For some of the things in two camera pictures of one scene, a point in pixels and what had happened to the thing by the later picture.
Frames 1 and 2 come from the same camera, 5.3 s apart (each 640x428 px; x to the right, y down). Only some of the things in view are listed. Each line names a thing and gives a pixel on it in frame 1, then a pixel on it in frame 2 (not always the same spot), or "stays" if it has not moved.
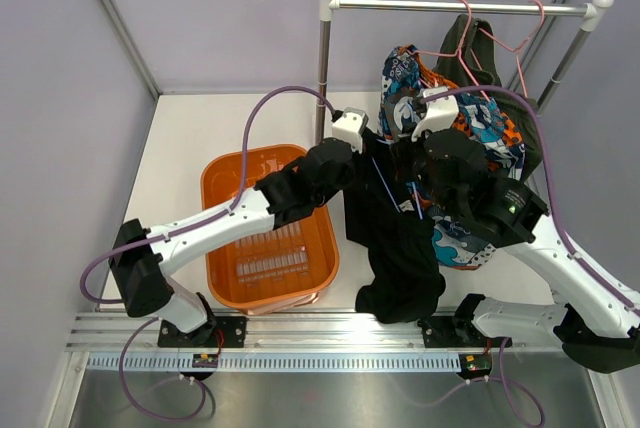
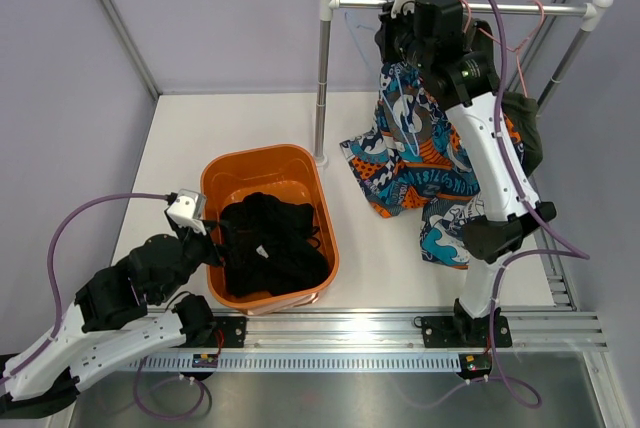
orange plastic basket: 287,269 stays
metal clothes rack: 327,0 stays
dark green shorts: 468,59 stays
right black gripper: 422,143 → 388,26
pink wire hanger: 518,50 stays
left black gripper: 359,165 → 216,253
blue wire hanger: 413,185 → 417,152
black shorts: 401,278 → 268,247
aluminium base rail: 290,333 stays
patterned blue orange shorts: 453,146 stays
